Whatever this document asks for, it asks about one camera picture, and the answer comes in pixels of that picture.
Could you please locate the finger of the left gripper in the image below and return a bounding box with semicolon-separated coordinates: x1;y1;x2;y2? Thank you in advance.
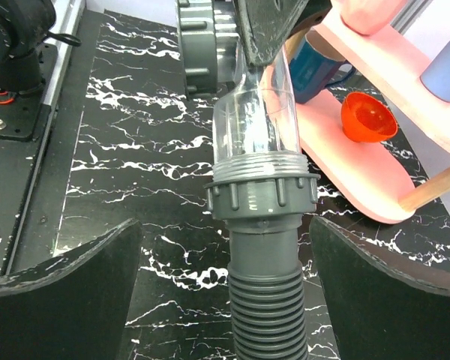
234;0;308;68

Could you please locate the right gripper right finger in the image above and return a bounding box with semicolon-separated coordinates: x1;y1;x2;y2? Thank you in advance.
309;217;450;359

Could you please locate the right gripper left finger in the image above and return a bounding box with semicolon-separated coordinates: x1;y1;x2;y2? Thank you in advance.
0;219;143;359

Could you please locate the clear plastic canister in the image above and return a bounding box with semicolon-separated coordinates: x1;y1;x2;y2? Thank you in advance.
177;1;307;177

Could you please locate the black corrugated hose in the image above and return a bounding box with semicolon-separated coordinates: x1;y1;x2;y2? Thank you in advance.
204;153;322;360

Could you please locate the dark blue cup bottom shelf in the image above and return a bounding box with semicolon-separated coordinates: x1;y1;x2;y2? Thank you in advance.
289;31;356;104

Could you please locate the pink three-tier wooden shelf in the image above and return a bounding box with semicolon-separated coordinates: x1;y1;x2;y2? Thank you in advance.
289;1;450;224

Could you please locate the orange object on shelf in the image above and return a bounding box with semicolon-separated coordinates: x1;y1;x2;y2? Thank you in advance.
340;91;398;143

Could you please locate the blue cup middle shelf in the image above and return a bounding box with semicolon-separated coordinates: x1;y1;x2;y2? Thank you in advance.
420;41;450;103

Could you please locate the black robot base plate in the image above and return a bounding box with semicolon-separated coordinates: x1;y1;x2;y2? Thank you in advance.
0;40;95;286

